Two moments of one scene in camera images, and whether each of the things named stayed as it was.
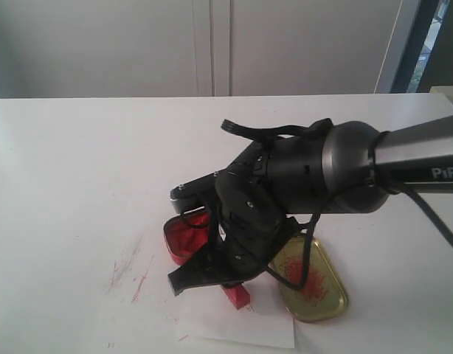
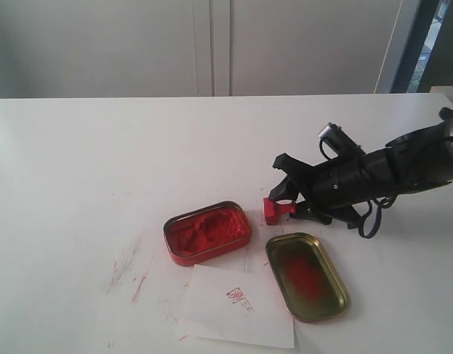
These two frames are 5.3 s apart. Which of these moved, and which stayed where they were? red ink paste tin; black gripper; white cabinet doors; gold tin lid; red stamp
Moved: black gripper; red stamp
Stayed: white cabinet doors; red ink paste tin; gold tin lid
